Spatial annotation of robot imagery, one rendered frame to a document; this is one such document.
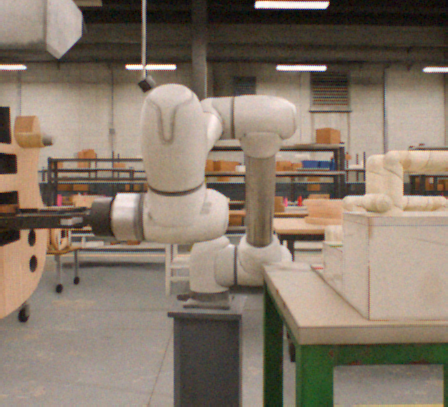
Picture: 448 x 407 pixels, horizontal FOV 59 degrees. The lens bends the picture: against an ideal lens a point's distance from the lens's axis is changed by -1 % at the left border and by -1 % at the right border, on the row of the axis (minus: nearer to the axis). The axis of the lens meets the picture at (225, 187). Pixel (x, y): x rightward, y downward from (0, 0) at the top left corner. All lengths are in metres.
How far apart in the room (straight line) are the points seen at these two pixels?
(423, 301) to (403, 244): 0.10
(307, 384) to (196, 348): 0.90
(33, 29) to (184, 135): 0.33
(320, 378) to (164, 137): 0.46
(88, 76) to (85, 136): 1.80
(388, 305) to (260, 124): 0.66
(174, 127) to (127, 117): 11.71
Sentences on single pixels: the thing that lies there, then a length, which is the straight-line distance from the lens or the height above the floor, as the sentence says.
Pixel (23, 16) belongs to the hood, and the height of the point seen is 1.44.
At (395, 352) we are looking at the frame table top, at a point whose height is 0.88.
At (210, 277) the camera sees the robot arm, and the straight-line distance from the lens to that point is 1.54.
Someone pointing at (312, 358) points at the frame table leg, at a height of 0.87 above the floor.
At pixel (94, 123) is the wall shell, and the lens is 12.55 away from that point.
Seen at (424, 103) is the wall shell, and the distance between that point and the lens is 13.66.
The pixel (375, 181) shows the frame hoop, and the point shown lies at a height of 1.16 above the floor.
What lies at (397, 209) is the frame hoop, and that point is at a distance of 0.72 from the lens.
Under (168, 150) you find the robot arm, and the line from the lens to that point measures 0.64.
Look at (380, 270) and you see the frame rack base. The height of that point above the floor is 1.01.
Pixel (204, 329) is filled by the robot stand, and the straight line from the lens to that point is 1.54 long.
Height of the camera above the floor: 1.14
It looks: 1 degrees up
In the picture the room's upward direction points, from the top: straight up
